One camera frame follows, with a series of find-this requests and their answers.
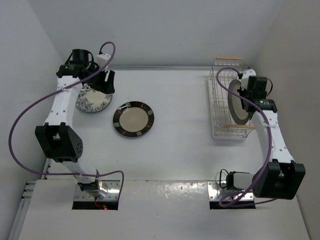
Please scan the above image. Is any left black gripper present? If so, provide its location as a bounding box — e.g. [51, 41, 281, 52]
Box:
[84, 63, 115, 94]

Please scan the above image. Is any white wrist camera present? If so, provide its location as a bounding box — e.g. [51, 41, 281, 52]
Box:
[240, 68, 257, 89]
[95, 53, 111, 67]

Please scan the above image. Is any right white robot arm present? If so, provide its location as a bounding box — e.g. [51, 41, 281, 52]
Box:
[227, 75, 306, 200]

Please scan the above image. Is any metal base plate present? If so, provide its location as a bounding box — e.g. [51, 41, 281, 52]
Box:
[74, 180, 121, 202]
[207, 180, 254, 203]

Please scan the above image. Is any striped dark rim plate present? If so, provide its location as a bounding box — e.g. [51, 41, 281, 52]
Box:
[112, 101, 155, 138]

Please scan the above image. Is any metal wire dish rack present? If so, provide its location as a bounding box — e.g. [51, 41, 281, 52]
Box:
[207, 56, 254, 140]

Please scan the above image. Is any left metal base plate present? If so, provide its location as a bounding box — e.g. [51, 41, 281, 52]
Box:
[74, 180, 121, 202]

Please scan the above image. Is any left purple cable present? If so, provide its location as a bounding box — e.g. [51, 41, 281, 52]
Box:
[8, 41, 125, 201]

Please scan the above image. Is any plain dark rim plate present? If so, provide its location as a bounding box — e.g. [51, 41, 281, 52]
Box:
[227, 79, 249, 125]

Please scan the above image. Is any blue floral plate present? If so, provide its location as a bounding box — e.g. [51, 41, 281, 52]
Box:
[75, 84, 113, 113]

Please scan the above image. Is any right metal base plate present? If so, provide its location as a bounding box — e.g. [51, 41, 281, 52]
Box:
[207, 180, 254, 203]

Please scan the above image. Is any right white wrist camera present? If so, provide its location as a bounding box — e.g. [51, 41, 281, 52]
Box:
[240, 68, 257, 89]

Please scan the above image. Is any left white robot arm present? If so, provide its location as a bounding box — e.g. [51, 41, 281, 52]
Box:
[35, 49, 108, 200]

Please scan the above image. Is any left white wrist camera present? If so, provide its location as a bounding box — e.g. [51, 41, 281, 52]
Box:
[95, 53, 111, 67]

